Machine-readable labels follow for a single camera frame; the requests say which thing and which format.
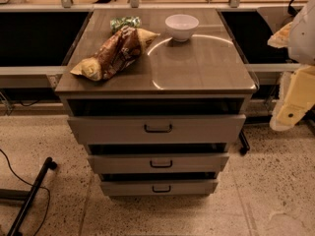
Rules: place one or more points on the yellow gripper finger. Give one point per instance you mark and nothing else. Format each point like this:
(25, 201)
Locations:
(296, 97)
(280, 38)

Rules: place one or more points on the grey bottom drawer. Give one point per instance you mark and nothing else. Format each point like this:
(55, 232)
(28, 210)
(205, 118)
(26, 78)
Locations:
(161, 187)

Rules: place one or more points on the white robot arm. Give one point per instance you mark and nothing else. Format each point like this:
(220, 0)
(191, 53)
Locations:
(301, 42)

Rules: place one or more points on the grey drawer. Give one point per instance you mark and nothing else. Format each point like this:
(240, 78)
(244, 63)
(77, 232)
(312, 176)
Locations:
(140, 130)
(158, 163)
(161, 187)

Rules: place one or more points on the green snack packet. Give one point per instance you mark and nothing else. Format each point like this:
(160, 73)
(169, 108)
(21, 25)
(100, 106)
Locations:
(118, 23)

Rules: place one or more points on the grey middle drawer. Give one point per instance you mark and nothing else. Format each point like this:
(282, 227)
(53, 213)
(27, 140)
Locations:
(158, 163)

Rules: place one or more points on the brown yellow chip bag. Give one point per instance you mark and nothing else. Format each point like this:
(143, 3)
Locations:
(117, 53)

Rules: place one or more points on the black stand leg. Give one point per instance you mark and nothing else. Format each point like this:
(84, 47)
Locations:
(26, 197)
(245, 145)

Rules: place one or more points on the white bowl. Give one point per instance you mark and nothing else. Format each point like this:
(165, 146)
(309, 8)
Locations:
(181, 26)

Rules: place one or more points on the black stand leg right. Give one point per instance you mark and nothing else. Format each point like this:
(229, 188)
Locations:
(245, 145)

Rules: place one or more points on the black stand leg left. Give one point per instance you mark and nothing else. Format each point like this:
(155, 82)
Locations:
(26, 197)

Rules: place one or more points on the grey three-drawer cabinet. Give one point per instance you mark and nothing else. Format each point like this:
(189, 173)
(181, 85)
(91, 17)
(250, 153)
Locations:
(201, 76)

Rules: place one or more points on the grey top drawer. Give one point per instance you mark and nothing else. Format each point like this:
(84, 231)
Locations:
(140, 130)

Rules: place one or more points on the black headphones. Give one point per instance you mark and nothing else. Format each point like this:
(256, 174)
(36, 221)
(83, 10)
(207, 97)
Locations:
(293, 8)

